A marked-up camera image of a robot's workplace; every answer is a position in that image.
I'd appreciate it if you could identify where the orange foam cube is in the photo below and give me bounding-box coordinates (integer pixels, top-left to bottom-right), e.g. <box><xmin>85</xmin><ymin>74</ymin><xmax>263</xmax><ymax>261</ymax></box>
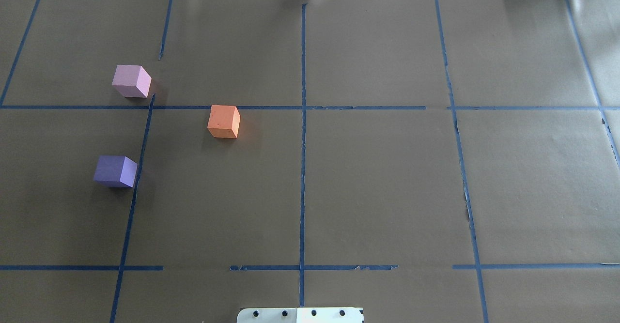
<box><xmin>207</xmin><ymin>104</ymin><xmax>241</xmax><ymax>139</ymax></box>

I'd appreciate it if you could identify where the purple foam cube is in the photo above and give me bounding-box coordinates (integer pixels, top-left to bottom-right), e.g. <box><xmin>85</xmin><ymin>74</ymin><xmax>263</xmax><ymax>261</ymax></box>
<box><xmin>93</xmin><ymin>155</ymin><xmax>138</xmax><ymax>188</ymax></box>

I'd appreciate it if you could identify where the pink foam cube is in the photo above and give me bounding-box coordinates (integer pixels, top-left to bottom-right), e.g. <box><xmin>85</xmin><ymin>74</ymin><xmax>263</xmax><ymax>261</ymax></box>
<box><xmin>111</xmin><ymin>64</ymin><xmax>152</xmax><ymax>98</ymax></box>

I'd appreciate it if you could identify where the brown paper table cover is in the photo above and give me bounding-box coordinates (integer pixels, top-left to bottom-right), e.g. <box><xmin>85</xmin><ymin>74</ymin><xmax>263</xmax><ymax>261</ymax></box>
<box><xmin>1</xmin><ymin>0</ymin><xmax>619</xmax><ymax>323</ymax></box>

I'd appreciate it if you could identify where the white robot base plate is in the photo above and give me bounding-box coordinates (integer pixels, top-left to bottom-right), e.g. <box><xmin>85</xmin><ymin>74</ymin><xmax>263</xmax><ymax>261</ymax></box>
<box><xmin>236</xmin><ymin>307</ymin><xmax>365</xmax><ymax>323</ymax></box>

